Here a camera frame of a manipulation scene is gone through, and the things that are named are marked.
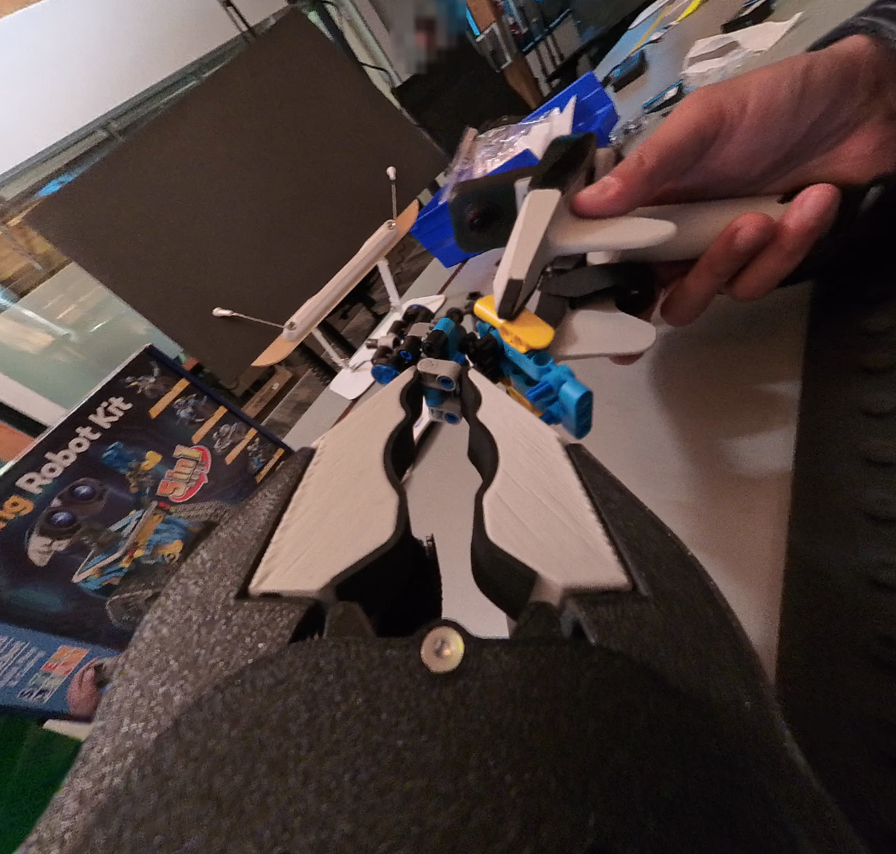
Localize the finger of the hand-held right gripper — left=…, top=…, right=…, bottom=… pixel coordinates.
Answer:
left=556, top=308, right=658, bottom=364
left=493, top=182, right=561, bottom=319

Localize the blue plastic bin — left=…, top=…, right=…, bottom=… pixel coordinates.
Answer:
left=413, top=72, right=620, bottom=267

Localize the person's right forearm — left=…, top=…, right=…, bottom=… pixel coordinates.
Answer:
left=805, top=0, right=896, bottom=54

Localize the dark blue toy kit box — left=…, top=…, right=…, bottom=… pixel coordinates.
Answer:
left=0, top=343, right=294, bottom=723

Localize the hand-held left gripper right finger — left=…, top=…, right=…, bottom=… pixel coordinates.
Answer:
left=465, top=370, right=632, bottom=620

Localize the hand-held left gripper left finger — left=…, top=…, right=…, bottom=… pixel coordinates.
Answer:
left=247, top=368, right=428, bottom=613

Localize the blue yellow toy brick body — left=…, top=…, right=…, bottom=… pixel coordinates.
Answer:
left=472, top=294, right=595, bottom=442

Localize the crumpled clear plastic bag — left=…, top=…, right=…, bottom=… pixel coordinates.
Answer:
left=450, top=116, right=536, bottom=194

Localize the white tilting desk stand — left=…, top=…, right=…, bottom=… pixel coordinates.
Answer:
left=251, top=200, right=447, bottom=402

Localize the white plastic bag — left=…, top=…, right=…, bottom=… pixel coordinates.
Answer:
left=517, top=95, right=581, bottom=159

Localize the green plastic bin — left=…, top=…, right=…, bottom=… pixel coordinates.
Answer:
left=0, top=716, right=84, bottom=854

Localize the person's right hand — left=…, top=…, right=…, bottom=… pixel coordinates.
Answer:
left=570, top=34, right=896, bottom=367

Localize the large black partition board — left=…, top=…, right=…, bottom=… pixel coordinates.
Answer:
left=27, top=6, right=450, bottom=389

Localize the white paper sheet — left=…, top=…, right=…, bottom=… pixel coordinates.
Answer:
left=681, top=12, right=804, bottom=73

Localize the blue black toy brick assembly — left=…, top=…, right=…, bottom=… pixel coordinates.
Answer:
left=370, top=307, right=494, bottom=427

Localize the grey desk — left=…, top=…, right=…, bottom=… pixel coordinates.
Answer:
left=280, top=0, right=896, bottom=680

